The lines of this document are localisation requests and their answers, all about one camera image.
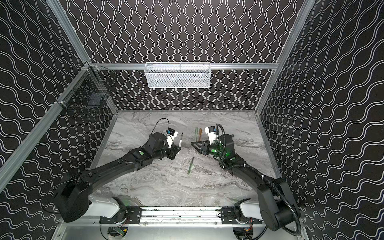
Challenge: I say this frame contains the light green pen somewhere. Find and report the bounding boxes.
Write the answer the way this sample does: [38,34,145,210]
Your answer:
[195,127,199,142]

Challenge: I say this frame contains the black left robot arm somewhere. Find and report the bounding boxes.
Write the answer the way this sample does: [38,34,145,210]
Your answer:
[53,133,182,223]

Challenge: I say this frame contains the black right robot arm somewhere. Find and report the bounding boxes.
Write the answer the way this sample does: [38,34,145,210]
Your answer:
[191,134,302,236]

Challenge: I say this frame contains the green uncapped pen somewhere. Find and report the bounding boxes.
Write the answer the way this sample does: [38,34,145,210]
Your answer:
[187,157,195,175]

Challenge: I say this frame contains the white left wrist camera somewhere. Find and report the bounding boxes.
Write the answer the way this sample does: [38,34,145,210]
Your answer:
[166,128,178,148]

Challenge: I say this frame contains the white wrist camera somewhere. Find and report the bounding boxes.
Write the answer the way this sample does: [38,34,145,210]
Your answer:
[205,125,220,145]
[166,128,178,148]

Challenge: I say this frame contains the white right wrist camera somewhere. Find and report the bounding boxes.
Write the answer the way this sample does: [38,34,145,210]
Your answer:
[205,125,220,145]

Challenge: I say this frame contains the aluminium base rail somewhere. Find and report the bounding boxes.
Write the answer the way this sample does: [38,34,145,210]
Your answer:
[100,207,262,227]

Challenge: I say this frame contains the white wire mesh basket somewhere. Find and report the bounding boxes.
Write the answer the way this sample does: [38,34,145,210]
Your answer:
[144,62,212,89]

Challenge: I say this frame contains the black wire mesh basket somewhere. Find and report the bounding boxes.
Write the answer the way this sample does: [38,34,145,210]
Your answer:
[58,66,118,122]

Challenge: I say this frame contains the black corrugated cable conduit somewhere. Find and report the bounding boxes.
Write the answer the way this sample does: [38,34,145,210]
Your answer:
[215,123,302,236]

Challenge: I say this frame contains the aluminium right corner post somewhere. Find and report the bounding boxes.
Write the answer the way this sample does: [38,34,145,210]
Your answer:
[255,0,316,116]

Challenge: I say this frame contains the aluminium frame corner post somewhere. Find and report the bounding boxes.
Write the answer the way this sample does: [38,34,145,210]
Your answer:
[46,0,91,63]

